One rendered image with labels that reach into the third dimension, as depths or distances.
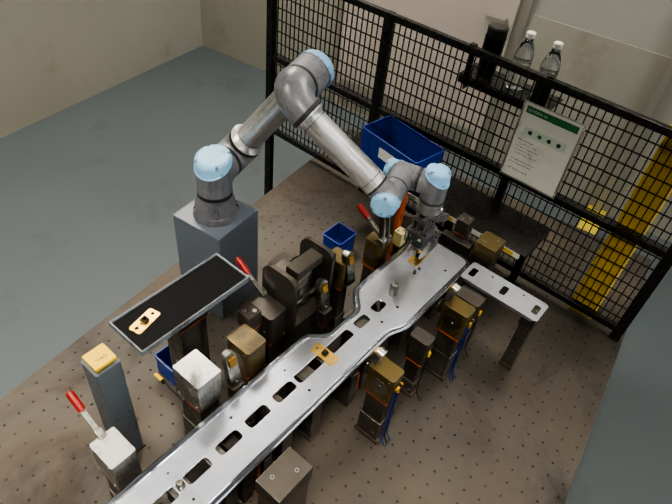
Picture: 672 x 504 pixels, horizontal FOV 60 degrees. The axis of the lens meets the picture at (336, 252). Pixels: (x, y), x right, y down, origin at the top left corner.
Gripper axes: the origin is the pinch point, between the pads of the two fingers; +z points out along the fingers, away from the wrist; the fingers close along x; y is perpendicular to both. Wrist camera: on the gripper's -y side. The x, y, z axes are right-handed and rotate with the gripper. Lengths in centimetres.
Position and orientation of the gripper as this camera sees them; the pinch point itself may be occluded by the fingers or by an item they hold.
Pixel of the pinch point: (419, 253)
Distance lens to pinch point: 193.2
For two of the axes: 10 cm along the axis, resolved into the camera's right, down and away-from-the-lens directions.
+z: -0.9, 7.1, 7.0
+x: 7.6, 5.0, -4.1
